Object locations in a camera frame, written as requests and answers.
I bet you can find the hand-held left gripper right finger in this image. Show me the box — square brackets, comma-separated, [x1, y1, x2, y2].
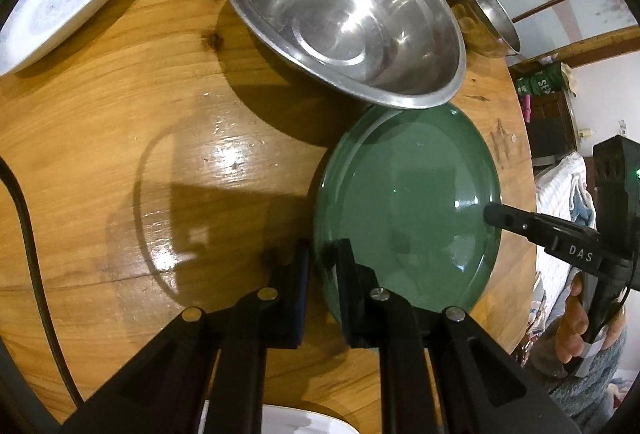
[325, 238, 583, 434]

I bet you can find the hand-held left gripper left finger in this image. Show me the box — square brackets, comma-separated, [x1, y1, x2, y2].
[60, 239, 311, 434]

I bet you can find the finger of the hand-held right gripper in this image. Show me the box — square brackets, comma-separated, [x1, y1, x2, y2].
[482, 201, 598, 272]

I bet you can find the green plate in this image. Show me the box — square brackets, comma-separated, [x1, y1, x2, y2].
[312, 102, 502, 352]

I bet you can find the large steel basin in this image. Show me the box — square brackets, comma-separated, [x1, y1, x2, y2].
[221, 0, 467, 110]

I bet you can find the person's right forearm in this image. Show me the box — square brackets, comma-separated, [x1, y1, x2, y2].
[530, 314, 631, 434]

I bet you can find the person's right hand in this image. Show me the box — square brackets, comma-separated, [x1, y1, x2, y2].
[555, 273, 627, 365]

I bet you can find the white printed blanket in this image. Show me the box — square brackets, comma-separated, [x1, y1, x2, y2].
[520, 151, 598, 365]

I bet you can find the dark wooden cabinet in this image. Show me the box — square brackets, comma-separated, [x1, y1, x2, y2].
[522, 87, 581, 170]

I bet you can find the plain white plate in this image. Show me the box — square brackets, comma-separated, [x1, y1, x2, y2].
[260, 405, 361, 434]

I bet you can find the green cloth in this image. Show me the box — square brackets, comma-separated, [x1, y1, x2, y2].
[514, 64, 568, 98]

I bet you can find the small embossed steel bowl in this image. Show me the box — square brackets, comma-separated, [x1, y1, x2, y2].
[457, 0, 522, 58]

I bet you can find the black cable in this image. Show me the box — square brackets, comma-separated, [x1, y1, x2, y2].
[0, 157, 86, 407]

